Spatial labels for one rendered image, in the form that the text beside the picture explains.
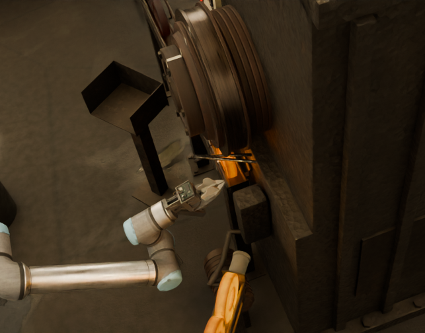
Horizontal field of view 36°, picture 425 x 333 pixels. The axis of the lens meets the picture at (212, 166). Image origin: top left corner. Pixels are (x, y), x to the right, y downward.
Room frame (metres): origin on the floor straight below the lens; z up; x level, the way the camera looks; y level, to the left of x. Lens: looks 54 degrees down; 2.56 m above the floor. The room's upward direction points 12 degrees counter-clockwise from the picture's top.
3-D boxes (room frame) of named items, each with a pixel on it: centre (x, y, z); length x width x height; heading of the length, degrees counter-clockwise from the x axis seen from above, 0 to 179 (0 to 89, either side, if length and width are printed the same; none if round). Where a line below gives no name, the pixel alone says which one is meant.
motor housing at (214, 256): (1.03, 0.03, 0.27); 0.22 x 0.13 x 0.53; 9
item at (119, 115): (1.83, 0.28, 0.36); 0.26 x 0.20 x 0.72; 44
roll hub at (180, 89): (1.36, 0.04, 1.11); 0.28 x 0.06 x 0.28; 9
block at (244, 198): (1.15, -0.10, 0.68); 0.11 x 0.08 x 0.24; 99
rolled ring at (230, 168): (1.38, -0.05, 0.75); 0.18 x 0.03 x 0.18; 8
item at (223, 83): (1.38, -0.05, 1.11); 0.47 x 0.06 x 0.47; 9
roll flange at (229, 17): (1.39, -0.13, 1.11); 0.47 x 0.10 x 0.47; 9
